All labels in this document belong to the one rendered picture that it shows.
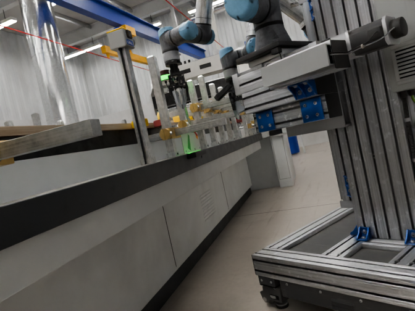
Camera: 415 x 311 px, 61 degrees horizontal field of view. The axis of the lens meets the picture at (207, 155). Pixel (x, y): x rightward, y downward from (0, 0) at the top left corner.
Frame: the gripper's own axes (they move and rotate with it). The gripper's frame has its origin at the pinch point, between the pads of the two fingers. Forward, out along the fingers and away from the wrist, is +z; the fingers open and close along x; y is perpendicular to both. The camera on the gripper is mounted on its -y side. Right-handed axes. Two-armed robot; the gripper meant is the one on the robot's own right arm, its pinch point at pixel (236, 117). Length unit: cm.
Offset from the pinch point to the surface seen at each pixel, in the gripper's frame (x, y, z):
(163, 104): -30.8, -25.3, -12.0
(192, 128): -26.5, -15.6, 1.5
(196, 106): 16.5, -25.0, -12.7
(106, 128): -48, -46, -6
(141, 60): 476, -256, -181
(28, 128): -91, -46, -7
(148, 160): -57, -26, 11
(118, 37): -59, -25, -36
